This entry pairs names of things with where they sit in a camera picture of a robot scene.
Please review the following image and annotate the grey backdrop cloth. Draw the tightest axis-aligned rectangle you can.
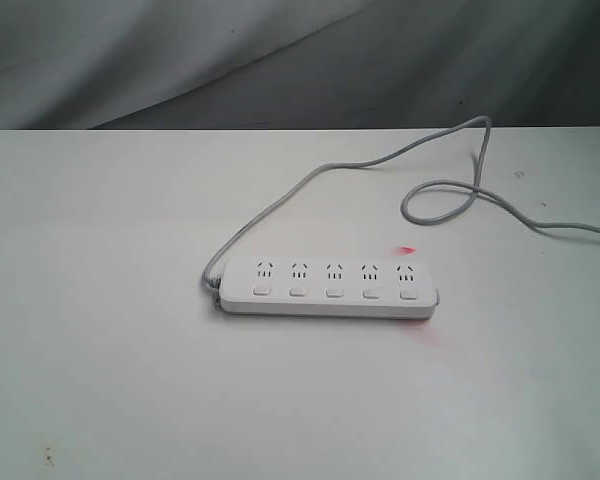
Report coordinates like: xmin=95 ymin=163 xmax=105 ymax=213
xmin=0 ymin=1 xmax=600 ymax=129

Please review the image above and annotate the white five-outlet power strip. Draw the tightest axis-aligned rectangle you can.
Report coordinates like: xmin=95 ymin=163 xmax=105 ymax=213
xmin=219 ymin=257 xmax=440 ymax=320

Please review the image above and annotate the grey power cord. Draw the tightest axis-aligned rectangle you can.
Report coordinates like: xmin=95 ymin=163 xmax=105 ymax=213
xmin=201 ymin=115 xmax=600 ymax=301

